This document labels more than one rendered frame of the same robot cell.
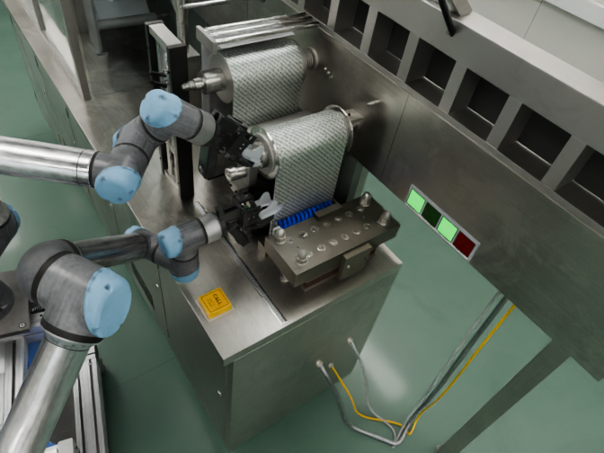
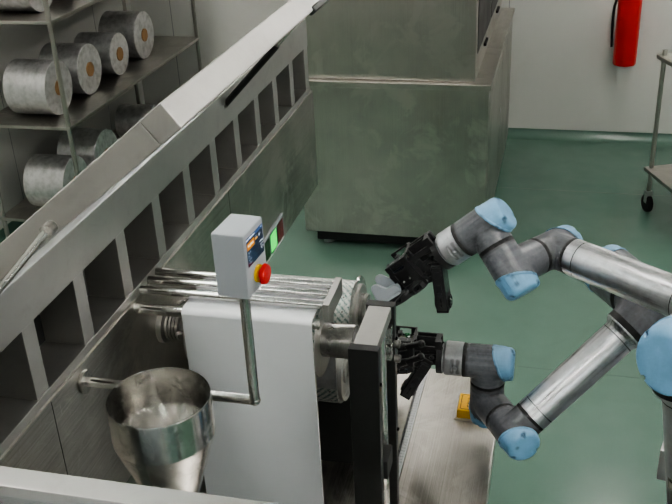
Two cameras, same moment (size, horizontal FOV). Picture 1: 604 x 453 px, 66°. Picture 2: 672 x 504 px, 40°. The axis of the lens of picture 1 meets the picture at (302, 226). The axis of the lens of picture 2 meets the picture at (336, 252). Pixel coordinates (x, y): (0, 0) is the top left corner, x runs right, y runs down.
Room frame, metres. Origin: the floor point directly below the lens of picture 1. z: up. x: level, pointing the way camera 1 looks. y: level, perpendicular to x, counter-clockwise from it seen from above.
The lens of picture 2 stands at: (1.92, 1.55, 2.26)
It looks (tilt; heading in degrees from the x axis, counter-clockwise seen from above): 27 degrees down; 238
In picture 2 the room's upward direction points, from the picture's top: 3 degrees counter-clockwise
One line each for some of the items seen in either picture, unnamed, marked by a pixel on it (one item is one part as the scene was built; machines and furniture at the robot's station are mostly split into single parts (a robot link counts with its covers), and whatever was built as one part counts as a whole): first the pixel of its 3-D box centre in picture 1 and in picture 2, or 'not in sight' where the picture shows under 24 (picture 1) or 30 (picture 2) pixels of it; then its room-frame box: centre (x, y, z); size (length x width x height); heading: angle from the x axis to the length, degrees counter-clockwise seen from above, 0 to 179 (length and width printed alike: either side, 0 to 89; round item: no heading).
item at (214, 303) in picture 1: (215, 303); (473, 406); (0.72, 0.20, 0.91); 0.07 x 0.07 x 0.02; 43
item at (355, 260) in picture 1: (354, 262); not in sight; (0.91, -0.18, 0.97); 0.10 x 0.03 x 0.11; 133
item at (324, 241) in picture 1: (333, 236); not in sight; (0.97, -0.10, 1.00); 0.40 x 0.16 x 0.06; 133
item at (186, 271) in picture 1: (179, 260); (490, 403); (0.77, 0.31, 1.01); 0.11 x 0.08 x 0.11; 74
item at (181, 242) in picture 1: (182, 239); (488, 363); (0.76, 0.30, 1.11); 0.11 x 0.08 x 0.09; 133
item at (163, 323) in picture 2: (302, 60); (180, 325); (1.37, 0.10, 1.34); 0.07 x 0.07 x 0.07; 43
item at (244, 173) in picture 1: (241, 202); not in sight; (0.99, 0.19, 1.05); 0.06 x 0.05 x 0.31; 133
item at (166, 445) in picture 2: not in sight; (161, 414); (1.59, 0.55, 1.50); 0.14 x 0.14 x 0.06
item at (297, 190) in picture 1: (306, 190); not in sight; (1.03, 0.01, 1.11); 0.23 x 0.01 x 0.18; 133
